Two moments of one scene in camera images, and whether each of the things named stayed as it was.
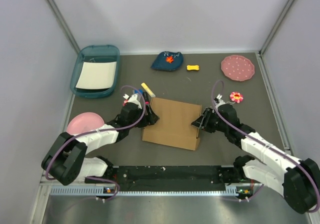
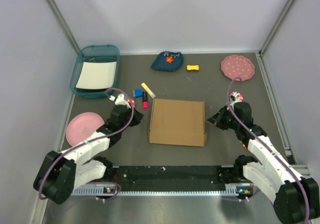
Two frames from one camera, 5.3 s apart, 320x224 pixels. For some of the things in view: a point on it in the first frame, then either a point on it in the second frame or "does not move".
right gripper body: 210,121 → 225,119
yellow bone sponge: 192,67 does not move
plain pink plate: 84,122 does not move
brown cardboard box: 174,128 does not move
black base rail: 172,179 does not move
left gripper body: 148,120 → 135,121
